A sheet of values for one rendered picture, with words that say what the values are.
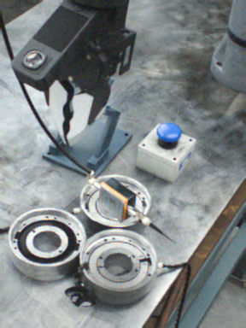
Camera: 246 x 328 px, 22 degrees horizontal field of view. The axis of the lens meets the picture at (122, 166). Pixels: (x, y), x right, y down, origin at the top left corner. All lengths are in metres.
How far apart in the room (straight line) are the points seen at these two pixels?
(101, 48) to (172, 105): 0.47
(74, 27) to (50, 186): 0.36
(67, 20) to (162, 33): 0.69
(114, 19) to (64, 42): 0.09
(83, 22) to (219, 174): 0.45
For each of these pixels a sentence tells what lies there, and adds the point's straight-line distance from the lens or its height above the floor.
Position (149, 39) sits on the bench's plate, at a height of 0.80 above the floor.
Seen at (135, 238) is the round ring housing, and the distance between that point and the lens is 0.91.
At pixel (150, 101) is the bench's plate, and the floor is 0.80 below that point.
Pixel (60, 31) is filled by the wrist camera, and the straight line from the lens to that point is 0.72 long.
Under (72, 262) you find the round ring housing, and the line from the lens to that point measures 0.87.
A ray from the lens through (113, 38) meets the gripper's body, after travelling 0.77.
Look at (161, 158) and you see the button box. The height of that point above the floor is 0.84.
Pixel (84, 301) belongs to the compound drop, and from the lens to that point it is 0.87.
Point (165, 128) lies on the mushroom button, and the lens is 1.02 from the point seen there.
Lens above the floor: 1.52
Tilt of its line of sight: 43 degrees down
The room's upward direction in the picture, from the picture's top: 6 degrees clockwise
